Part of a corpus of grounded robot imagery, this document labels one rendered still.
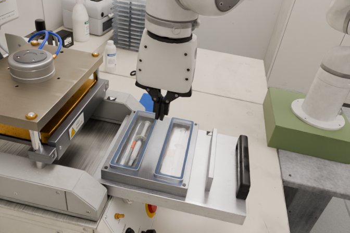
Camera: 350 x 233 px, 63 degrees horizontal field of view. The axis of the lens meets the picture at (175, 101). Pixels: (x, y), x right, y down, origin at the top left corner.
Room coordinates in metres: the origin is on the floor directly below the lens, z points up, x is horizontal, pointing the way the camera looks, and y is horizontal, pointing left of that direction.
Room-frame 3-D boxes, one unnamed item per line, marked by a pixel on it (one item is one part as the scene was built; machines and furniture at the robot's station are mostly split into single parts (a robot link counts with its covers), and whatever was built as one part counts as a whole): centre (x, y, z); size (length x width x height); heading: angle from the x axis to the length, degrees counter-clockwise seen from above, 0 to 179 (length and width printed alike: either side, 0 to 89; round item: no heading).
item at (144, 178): (0.46, 0.03, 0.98); 0.20 x 0.17 x 0.03; 174
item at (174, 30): (0.45, 0.02, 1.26); 0.09 x 0.08 x 0.03; 84
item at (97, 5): (1.57, 0.54, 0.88); 0.25 x 0.20 x 0.17; 77
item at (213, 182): (0.45, -0.02, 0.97); 0.30 x 0.22 x 0.08; 84
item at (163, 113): (0.45, 0.01, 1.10); 0.03 x 0.03 x 0.07; 84
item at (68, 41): (1.28, 0.58, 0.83); 0.09 x 0.06 x 0.07; 166
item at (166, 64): (0.45, 0.02, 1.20); 0.10 x 0.08 x 0.11; 84
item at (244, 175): (0.44, -0.16, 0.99); 0.15 x 0.02 x 0.04; 174
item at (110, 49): (1.19, 0.32, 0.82); 0.05 x 0.05 x 0.14
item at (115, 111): (0.61, 0.20, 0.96); 0.26 x 0.05 x 0.07; 84
